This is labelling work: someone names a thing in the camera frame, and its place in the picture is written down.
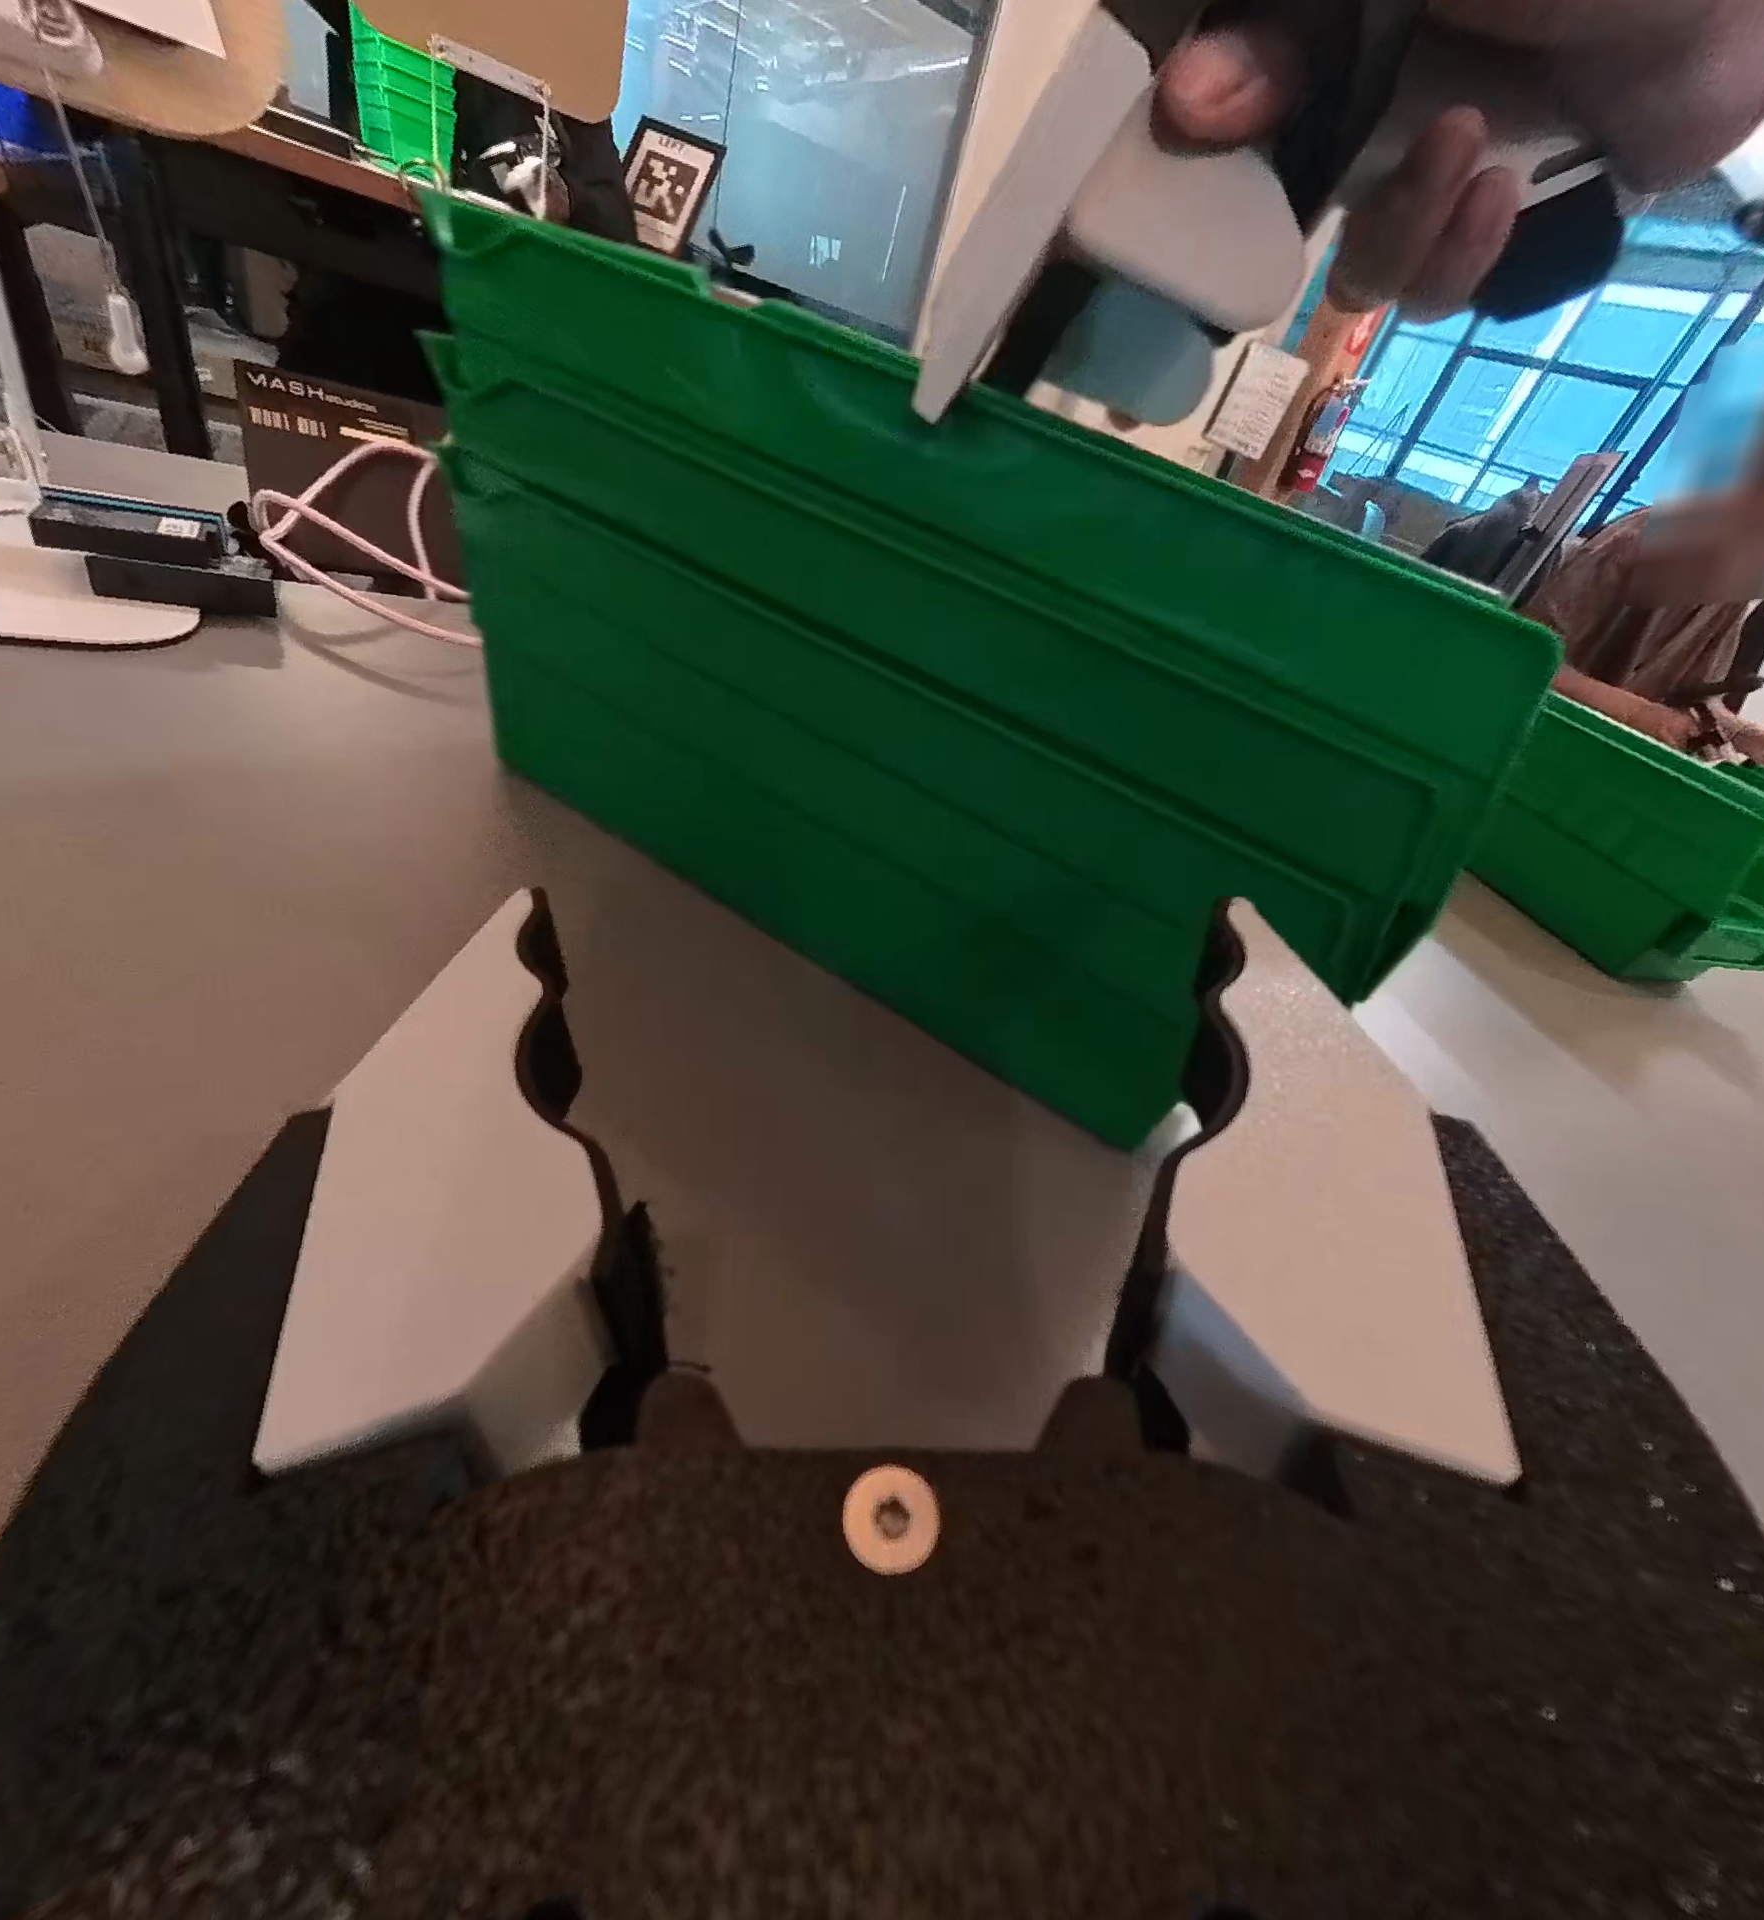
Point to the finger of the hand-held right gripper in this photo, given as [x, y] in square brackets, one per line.
[1016, 179]
[1122, 353]

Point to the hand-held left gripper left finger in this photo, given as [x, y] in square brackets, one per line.
[418, 1275]

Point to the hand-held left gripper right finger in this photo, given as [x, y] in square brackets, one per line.
[1333, 1275]

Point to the person's right hand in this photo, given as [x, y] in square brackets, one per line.
[1648, 74]

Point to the red fire extinguisher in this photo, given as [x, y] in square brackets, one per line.
[1318, 436]

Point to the fiducial tag sign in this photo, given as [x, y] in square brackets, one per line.
[672, 188]

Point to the tan rounded panel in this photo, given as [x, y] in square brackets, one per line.
[522, 45]

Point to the small green bin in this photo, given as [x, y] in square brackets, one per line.
[399, 82]

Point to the long wooden desk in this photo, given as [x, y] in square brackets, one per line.
[297, 157]

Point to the black printed box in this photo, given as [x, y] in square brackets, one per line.
[327, 411]

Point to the black rectangular box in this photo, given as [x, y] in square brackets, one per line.
[179, 586]

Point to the white flat stand base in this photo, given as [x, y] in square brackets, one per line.
[44, 607]

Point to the instruction sheet on stand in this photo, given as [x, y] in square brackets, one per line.
[236, 60]

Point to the black box blue edge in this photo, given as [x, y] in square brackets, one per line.
[132, 524]

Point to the wall notice sheet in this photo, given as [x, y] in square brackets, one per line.
[1265, 397]

